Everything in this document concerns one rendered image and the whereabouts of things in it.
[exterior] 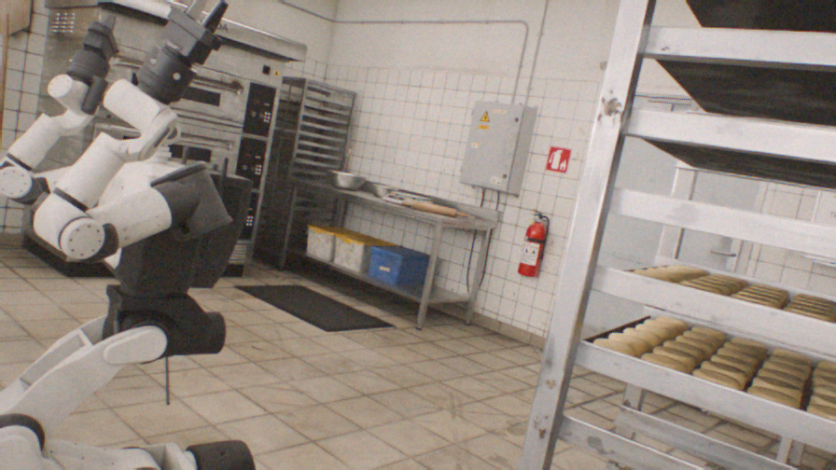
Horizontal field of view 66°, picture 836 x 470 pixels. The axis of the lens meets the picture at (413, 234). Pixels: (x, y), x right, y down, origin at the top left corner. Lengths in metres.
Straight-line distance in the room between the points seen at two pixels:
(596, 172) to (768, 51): 0.20
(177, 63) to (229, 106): 4.08
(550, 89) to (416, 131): 1.41
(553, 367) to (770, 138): 0.33
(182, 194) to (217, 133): 3.96
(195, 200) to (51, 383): 0.55
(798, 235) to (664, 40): 0.25
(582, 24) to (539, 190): 1.31
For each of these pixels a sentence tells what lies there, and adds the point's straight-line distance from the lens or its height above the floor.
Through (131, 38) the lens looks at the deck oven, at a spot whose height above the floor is 1.70.
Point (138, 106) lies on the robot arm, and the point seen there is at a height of 1.23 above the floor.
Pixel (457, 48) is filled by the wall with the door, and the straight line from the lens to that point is 6.04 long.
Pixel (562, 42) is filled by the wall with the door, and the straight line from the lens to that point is 5.45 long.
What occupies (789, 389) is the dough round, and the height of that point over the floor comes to 1.06.
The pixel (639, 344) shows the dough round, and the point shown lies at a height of 1.06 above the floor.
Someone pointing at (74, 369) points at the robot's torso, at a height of 0.63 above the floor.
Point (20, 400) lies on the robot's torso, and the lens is 1.71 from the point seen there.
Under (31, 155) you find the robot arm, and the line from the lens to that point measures 1.89.
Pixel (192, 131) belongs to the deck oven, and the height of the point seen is 1.16.
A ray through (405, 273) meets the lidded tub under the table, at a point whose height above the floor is 0.33.
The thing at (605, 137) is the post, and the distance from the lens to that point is 0.74.
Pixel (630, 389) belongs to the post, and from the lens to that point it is 1.22.
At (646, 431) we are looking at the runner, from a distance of 1.22.
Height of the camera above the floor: 1.23
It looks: 6 degrees down
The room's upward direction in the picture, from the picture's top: 11 degrees clockwise
